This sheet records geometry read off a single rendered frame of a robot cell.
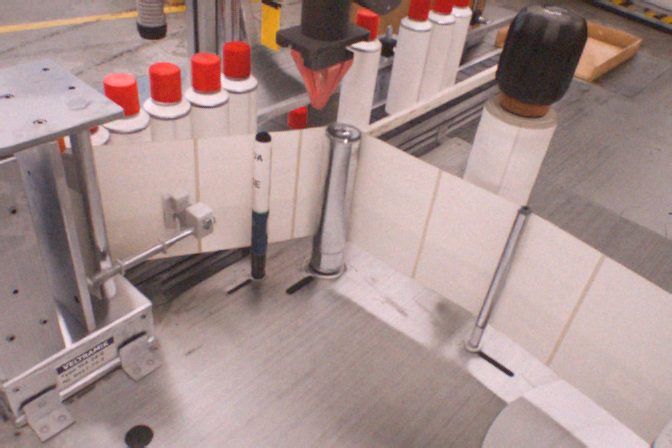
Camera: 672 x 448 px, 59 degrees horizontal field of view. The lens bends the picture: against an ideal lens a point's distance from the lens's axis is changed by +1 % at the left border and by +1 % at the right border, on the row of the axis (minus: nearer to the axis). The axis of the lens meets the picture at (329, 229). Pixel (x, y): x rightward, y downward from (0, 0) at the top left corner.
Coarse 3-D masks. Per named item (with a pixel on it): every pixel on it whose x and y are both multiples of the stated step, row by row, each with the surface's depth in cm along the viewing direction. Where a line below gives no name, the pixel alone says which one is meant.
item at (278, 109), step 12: (516, 12) 132; (492, 24) 124; (504, 24) 127; (468, 36) 118; (384, 72) 102; (300, 96) 89; (264, 108) 85; (276, 108) 85; (288, 108) 87; (264, 120) 84
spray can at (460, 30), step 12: (456, 0) 101; (468, 0) 101; (456, 12) 102; (468, 12) 102; (456, 24) 102; (468, 24) 104; (456, 36) 104; (456, 48) 105; (456, 60) 107; (444, 72) 108; (456, 72) 109; (444, 84) 109
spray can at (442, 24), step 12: (444, 0) 96; (432, 12) 99; (444, 12) 98; (432, 24) 98; (444, 24) 98; (432, 36) 99; (444, 36) 99; (432, 48) 101; (444, 48) 101; (432, 60) 102; (444, 60) 103; (432, 72) 103; (420, 84) 105; (432, 84) 105; (420, 96) 106
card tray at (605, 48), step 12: (588, 24) 162; (504, 36) 153; (588, 36) 163; (600, 36) 162; (612, 36) 159; (624, 36) 158; (588, 48) 156; (600, 48) 157; (612, 48) 158; (624, 48) 159; (636, 48) 155; (588, 60) 149; (600, 60) 150; (612, 60) 144; (624, 60) 152; (576, 72) 142; (588, 72) 143; (600, 72) 141
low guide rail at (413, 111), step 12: (480, 72) 115; (492, 72) 116; (456, 84) 110; (468, 84) 111; (480, 84) 115; (432, 96) 105; (444, 96) 106; (456, 96) 110; (408, 108) 100; (420, 108) 102; (432, 108) 105; (384, 120) 96; (396, 120) 97; (408, 120) 100; (372, 132) 94; (384, 132) 96
